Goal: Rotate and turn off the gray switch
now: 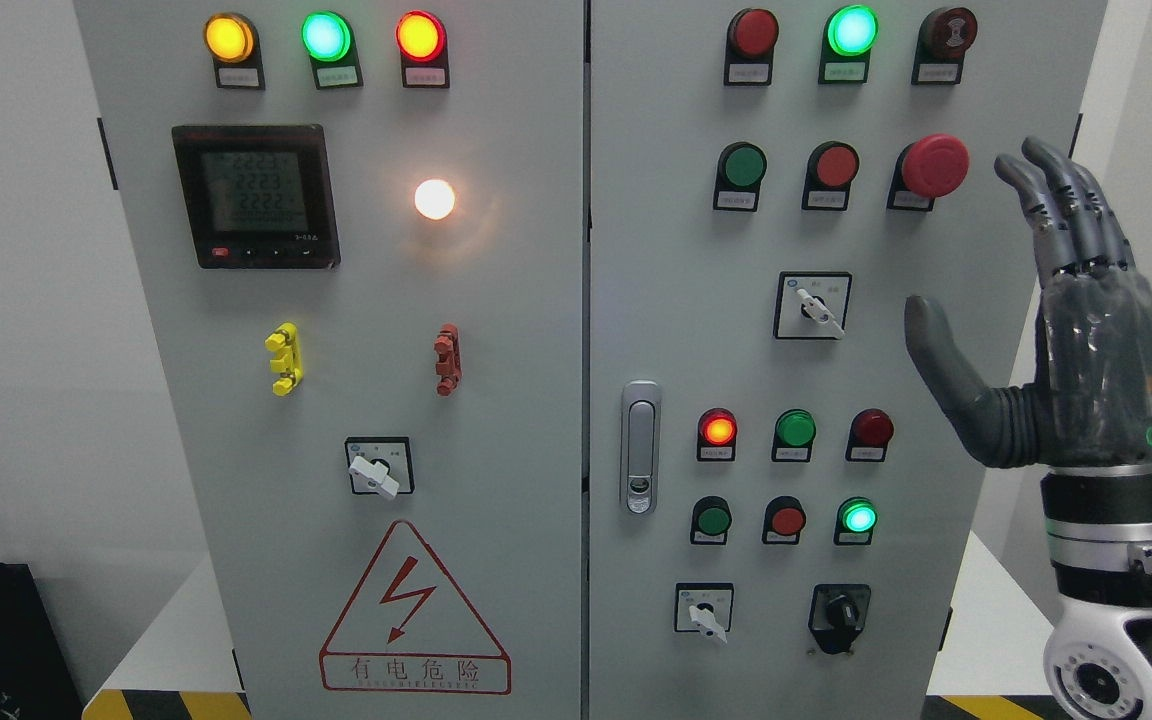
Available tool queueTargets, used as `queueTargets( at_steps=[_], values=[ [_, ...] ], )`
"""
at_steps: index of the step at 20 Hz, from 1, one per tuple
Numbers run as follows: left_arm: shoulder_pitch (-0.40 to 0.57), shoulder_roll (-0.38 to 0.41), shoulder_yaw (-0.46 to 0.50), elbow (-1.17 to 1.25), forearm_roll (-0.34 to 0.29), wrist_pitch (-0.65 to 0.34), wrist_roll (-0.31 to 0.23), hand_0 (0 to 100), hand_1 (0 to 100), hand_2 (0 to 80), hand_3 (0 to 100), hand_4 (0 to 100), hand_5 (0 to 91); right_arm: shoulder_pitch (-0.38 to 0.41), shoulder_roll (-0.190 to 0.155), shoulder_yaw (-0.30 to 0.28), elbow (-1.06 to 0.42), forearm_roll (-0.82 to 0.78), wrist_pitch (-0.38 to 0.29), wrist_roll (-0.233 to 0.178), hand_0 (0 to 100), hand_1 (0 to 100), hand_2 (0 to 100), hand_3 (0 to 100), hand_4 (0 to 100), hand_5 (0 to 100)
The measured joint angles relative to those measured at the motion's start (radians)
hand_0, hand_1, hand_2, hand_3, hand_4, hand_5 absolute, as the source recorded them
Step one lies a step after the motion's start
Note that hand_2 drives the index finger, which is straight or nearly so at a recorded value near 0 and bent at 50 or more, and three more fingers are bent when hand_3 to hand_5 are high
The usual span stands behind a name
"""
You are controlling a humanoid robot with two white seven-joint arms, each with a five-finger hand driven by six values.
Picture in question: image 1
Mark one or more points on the gray robotic hand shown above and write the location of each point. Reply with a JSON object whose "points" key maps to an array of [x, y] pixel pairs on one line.
{"points": [[1090, 402]]}

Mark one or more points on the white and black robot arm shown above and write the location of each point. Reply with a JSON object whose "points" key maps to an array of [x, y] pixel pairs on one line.
{"points": [[1098, 660]]}

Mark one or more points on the lower lit green light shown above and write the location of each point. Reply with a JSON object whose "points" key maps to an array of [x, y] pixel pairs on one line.
{"points": [[856, 520]]}

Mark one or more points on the red emergency stop button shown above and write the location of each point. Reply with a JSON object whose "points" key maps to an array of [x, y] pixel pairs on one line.
{"points": [[930, 168]]}

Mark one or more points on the lower red push button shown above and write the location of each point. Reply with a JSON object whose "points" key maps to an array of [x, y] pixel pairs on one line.
{"points": [[784, 521]]}

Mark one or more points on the red push button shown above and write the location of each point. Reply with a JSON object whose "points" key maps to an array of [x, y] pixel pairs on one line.
{"points": [[830, 171], [784, 521]]}

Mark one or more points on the right gray cabinet door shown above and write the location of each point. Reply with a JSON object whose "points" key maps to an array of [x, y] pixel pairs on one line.
{"points": [[685, 296]]}

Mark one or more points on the gray cabinet door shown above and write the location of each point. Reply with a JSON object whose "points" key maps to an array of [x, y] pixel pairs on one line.
{"points": [[497, 465], [685, 296]]}

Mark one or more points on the upper red push button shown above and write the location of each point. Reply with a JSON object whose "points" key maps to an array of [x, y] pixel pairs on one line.
{"points": [[830, 171]]}

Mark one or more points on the lit red indicator light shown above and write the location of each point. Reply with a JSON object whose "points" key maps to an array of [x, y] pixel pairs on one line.
{"points": [[717, 433]]}

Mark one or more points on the dark red buzzer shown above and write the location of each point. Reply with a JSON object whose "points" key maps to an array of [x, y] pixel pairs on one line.
{"points": [[944, 38]]}

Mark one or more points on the lower green push button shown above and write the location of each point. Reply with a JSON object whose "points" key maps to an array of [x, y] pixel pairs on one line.
{"points": [[711, 521]]}

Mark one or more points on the green push button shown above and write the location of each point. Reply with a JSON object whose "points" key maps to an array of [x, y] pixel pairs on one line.
{"points": [[711, 521], [740, 171]]}

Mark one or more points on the upper green push button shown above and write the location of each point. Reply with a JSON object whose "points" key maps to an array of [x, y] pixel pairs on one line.
{"points": [[740, 171]]}

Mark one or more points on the top right green lit light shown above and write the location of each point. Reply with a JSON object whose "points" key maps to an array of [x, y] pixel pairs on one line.
{"points": [[847, 39]]}

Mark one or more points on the top right dark red light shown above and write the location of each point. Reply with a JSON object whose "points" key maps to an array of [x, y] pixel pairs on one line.
{"points": [[749, 52]]}

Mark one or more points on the red terminal connector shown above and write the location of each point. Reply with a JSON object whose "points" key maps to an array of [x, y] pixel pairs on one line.
{"points": [[448, 359]]}

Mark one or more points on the white glowing indicator light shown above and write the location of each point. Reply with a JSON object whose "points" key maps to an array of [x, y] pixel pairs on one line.
{"points": [[434, 199]]}

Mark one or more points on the red electrical hazard warning sticker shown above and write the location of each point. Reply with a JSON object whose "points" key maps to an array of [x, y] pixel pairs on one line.
{"points": [[409, 628]]}

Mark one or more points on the left gray cabinet door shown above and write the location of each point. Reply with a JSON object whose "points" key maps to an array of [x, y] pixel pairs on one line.
{"points": [[497, 465]]}

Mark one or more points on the top left red indicator light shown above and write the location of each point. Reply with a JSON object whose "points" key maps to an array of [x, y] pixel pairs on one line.
{"points": [[423, 44]]}

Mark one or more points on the yellow terminal connector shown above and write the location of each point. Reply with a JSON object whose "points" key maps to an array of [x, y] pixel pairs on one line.
{"points": [[286, 359]]}

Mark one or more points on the top left green indicator light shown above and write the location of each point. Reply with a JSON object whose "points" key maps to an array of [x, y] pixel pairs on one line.
{"points": [[332, 50]]}

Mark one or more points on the black digital power meter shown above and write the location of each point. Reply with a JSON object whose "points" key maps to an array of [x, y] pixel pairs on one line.
{"points": [[258, 197]]}

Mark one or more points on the yellow indicator light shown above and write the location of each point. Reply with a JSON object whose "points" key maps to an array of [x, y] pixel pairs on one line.
{"points": [[234, 46]]}

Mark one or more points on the black key selector switch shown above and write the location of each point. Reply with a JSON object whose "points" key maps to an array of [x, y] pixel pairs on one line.
{"points": [[837, 616]]}

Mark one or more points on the silver door latch handle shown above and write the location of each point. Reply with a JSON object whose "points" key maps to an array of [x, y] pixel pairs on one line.
{"points": [[640, 430]]}

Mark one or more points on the left door gray rotary switch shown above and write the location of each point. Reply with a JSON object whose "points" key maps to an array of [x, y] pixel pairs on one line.
{"points": [[380, 466]]}

